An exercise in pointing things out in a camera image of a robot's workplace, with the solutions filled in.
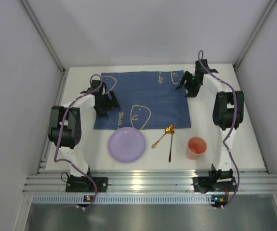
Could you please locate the blue cloth placemat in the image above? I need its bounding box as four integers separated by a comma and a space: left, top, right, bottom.
93, 70, 191, 130

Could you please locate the purple plastic plate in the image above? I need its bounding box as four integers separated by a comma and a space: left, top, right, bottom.
107, 127, 146, 164

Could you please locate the gold spoon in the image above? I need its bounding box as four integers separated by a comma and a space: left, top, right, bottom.
151, 124, 175, 149

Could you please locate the orange plastic cup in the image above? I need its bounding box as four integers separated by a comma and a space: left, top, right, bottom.
186, 137, 207, 160

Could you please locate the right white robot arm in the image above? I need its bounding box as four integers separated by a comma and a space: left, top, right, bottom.
176, 59, 244, 193

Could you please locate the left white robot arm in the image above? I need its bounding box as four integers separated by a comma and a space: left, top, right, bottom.
48, 78, 121, 183

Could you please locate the copper fork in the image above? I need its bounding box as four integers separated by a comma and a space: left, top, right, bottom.
168, 124, 175, 163

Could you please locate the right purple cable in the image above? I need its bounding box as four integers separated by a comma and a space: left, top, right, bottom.
198, 50, 239, 210

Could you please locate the purple cable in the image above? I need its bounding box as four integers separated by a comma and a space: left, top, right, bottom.
53, 74, 106, 210
198, 50, 239, 210

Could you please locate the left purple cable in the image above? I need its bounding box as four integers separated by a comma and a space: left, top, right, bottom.
53, 74, 106, 210

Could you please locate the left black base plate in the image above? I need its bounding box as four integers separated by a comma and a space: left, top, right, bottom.
66, 175, 108, 193

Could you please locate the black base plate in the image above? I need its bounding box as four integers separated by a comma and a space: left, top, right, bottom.
193, 177, 237, 193
66, 175, 108, 193

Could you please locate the right aluminium frame post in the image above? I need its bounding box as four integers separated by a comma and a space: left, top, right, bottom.
233, 0, 277, 70

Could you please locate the aluminium frame post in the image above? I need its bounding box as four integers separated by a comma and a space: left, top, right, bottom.
18, 0, 66, 73
233, 0, 277, 70

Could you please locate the left aluminium frame post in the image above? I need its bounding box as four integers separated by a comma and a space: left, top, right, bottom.
18, 0, 66, 73

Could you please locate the aluminium mounting rail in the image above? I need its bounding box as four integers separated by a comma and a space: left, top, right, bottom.
23, 170, 277, 194

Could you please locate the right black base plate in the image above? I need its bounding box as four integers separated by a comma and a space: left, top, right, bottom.
193, 177, 237, 193

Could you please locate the perforated cable duct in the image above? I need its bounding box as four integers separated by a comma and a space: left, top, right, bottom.
32, 194, 224, 205

